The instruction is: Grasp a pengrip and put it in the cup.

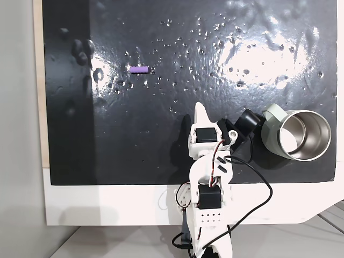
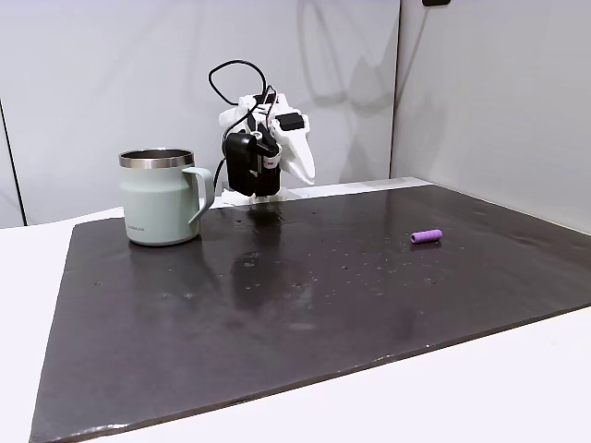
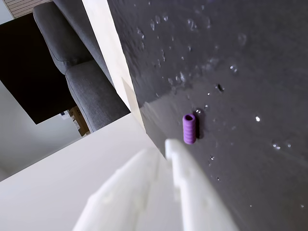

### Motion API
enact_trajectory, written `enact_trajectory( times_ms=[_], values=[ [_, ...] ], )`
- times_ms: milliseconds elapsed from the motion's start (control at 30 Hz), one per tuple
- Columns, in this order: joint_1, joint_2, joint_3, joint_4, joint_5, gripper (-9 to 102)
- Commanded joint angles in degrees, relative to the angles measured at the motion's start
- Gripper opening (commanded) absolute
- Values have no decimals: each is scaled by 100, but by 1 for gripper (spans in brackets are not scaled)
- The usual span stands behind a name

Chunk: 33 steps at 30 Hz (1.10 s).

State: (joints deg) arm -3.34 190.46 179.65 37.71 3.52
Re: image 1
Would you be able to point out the black table mat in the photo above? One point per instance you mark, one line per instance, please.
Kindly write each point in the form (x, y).
(150, 121)

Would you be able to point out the sage green steel-lined mug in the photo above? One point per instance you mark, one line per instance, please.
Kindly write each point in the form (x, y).
(293, 134)

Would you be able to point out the light wooden board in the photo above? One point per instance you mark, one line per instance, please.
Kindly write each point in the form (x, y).
(40, 94)

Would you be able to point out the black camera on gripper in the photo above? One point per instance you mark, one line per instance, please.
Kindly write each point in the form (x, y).
(246, 122)

